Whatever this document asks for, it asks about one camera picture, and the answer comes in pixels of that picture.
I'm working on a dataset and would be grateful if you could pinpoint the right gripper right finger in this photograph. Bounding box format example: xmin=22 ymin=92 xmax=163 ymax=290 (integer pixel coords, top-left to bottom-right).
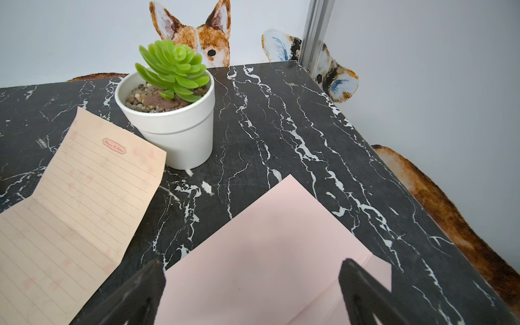
xmin=339 ymin=259 xmax=410 ymax=324

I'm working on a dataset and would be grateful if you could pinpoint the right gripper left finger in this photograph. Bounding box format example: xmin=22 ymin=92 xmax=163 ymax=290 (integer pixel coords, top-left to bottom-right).
xmin=71 ymin=259 xmax=166 ymax=324

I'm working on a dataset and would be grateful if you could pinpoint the pink envelope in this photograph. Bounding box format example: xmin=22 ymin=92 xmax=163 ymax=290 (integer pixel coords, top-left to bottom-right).
xmin=155 ymin=176 xmax=391 ymax=324

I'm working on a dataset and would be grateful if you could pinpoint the cream letter paper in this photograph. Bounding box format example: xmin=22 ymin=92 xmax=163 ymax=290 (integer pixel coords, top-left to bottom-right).
xmin=1 ymin=108 xmax=166 ymax=324

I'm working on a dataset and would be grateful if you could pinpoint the small plant in white pot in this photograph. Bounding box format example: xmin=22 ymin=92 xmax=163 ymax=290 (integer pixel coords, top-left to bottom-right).
xmin=115 ymin=40 xmax=216 ymax=170

